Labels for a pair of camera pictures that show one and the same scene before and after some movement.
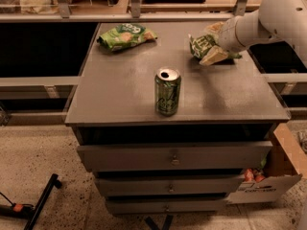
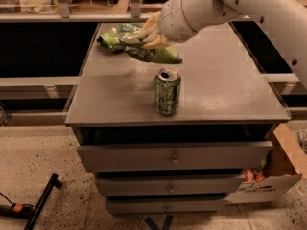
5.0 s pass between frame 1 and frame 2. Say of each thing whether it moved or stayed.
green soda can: stayed
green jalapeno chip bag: moved
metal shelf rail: stayed
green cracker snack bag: stayed
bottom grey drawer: stayed
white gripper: moved
